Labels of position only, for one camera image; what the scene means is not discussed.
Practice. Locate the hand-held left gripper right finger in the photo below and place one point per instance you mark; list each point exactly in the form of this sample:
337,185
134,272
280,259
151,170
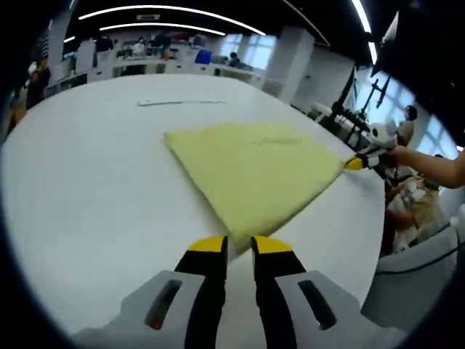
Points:
319,305

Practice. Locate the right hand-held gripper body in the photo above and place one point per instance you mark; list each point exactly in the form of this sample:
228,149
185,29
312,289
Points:
381,132

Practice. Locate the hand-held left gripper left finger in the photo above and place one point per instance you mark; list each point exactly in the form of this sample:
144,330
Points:
163,301

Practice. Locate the yellow garment with dark sleeves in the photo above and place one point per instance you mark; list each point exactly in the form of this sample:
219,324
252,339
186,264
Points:
250,174

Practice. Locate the black monitor on stand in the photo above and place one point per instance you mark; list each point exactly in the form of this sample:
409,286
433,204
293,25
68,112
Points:
379,91

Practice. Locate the black tripod stand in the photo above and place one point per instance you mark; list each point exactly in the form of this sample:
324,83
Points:
345,98

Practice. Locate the small ceiling light strip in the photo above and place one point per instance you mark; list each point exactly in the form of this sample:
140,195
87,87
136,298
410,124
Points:
373,54

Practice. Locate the grey mesh chair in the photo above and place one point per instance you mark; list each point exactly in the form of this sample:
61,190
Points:
410,291

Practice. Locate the wide ceiling light strip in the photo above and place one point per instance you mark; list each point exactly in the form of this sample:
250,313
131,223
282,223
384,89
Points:
362,16

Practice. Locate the row of white counters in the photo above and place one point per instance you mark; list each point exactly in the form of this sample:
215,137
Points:
163,67

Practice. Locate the short curved ceiling light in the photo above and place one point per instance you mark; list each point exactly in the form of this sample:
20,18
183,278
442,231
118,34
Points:
163,26

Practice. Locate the brown cardboard box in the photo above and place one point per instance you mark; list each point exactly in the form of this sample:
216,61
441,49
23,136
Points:
16,112

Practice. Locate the long curved ceiling light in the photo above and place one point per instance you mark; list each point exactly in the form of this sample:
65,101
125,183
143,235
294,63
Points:
170,9

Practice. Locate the ceiling air vent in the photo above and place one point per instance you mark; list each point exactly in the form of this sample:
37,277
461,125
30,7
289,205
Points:
148,16

